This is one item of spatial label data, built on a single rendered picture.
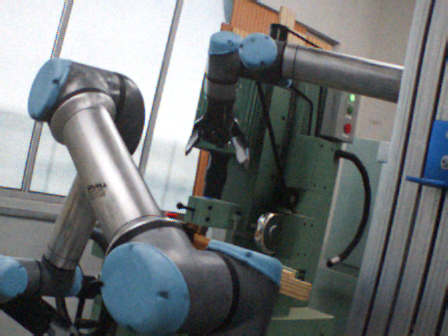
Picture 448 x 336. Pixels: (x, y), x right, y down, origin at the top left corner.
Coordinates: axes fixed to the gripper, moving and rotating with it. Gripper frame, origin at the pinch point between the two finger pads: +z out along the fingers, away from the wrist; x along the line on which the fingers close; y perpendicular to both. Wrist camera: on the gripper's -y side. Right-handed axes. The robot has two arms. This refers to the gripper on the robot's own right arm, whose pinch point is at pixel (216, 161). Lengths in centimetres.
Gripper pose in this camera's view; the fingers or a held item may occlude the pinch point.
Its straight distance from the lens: 160.8
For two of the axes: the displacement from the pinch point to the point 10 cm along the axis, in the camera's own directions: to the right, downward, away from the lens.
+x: 9.6, 2.2, -1.9
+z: -0.5, 7.8, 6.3
